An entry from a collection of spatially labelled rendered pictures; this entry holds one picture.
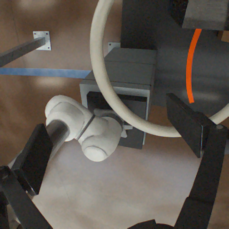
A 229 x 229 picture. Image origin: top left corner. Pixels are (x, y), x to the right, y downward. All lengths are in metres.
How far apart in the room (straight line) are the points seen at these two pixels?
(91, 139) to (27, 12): 1.61
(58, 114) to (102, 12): 0.50
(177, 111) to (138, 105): 0.77
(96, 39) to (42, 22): 1.64
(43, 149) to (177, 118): 0.13
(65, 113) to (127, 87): 0.36
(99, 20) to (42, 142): 0.29
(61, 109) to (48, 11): 1.32
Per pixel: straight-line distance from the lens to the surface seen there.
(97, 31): 0.40
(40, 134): 0.18
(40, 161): 0.17
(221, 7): 0.96
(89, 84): 1.02
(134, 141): 1.08
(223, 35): 1.60
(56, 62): 2.05
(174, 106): 0.17
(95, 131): 0.82
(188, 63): 1.72
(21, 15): 2.17
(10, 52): 1.64
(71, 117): 0.78
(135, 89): 0.96
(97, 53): 0.40
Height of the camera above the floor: 1.64
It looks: 52 degrees down
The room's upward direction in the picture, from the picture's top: 156 degrees counter-clockwise
